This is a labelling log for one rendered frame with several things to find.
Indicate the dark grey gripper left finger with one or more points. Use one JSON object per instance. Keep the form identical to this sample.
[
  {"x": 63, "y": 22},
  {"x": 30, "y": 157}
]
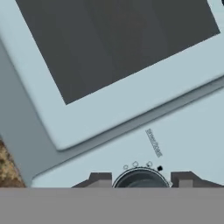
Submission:
[{"x": 100, "y": 178}]

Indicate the dark round timer knob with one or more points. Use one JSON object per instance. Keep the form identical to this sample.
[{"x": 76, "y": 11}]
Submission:
[{"x": 141, "y": 180}]

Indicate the pale blue toaster oven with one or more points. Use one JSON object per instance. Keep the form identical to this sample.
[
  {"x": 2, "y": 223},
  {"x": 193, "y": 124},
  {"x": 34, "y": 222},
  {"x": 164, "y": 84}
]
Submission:
[{"x": 186, "y": 137}]

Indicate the toaster oven glass door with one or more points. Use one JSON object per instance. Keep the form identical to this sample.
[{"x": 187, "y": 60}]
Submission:
[{"x": 116, "y": 58}]

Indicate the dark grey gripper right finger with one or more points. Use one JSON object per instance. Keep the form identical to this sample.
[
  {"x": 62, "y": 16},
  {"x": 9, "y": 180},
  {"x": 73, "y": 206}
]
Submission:
[{"x": 183, "y": 178}]

